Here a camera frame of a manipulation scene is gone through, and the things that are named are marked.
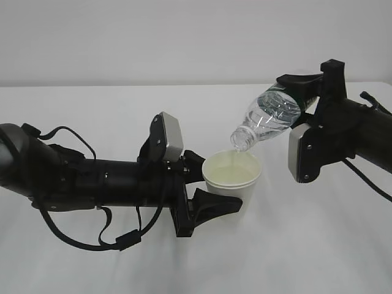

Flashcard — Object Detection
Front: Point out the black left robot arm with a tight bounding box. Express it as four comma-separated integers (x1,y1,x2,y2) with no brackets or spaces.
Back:
1,124,243,238

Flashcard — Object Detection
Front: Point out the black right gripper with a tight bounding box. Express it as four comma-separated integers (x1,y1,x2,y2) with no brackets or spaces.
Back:
276,59,380,165

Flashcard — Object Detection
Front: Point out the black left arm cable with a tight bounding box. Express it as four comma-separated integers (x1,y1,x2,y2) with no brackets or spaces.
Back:
21,122,166,252

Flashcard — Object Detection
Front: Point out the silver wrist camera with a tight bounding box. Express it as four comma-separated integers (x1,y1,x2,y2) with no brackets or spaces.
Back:
161,111,184,162
288,123,320,183

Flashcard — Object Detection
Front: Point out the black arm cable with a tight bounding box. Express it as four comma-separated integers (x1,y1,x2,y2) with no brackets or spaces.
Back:
21,122,166,252
344,91,392,203

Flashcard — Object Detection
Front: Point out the white paper cup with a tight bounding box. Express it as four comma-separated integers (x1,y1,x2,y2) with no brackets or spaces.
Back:
202,150,262,187
205,179,257,224

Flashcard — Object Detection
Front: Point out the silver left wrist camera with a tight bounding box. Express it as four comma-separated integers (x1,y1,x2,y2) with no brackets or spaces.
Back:
161,111,184,162

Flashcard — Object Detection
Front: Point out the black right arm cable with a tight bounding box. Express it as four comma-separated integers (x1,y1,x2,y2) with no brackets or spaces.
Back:
344,91,392,203

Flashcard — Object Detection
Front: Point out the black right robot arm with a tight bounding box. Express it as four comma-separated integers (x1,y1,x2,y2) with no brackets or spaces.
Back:
276,59,391,183

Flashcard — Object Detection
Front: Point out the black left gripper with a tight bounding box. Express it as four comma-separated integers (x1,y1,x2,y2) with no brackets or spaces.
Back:
137,150,232,238

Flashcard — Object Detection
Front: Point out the clear green-label water bottle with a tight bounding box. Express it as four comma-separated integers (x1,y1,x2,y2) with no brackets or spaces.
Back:
230,83,318,152

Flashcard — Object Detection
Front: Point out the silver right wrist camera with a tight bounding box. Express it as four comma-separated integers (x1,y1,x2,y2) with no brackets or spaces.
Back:
288,123,320,183

